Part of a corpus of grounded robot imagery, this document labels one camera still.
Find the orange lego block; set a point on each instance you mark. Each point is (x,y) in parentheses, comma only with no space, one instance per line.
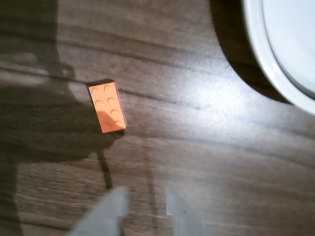
(107,108)

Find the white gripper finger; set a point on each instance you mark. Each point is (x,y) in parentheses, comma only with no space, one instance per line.
(183,216)
(108,214)

